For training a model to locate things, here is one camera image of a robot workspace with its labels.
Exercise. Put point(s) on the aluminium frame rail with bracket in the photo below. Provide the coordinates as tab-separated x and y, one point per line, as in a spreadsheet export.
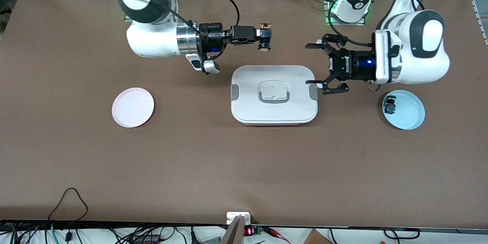
474	4

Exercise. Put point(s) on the brown cardboard box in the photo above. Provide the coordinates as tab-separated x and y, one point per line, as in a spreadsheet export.
315	238

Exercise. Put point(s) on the small white socket box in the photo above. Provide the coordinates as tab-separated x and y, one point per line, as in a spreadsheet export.
232	216

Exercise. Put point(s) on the light blue round plate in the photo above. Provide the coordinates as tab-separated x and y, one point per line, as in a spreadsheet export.
408	112

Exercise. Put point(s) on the pink round plate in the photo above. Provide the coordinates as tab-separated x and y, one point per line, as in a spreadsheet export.
132	107

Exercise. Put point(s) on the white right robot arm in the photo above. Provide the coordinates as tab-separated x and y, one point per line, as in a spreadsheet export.
152	42

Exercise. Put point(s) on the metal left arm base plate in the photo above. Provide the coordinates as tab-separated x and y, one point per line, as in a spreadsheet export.
327	4

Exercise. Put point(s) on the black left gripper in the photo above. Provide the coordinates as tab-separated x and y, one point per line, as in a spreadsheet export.
350	69

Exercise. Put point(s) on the blue green push-button switch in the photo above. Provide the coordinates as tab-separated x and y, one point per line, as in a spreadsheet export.
390	106

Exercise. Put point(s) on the aluminium profile bar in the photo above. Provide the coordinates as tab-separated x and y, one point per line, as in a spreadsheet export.
233	232

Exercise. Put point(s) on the red digit display module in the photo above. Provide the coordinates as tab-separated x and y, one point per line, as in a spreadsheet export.
249	231

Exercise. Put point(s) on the white lunch box grey clips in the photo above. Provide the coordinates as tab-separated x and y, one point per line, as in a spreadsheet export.
273	95

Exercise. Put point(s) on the orange push-button switch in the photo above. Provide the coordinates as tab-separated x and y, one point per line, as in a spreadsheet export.
264	47

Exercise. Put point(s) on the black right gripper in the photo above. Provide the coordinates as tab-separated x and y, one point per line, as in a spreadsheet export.
211	38

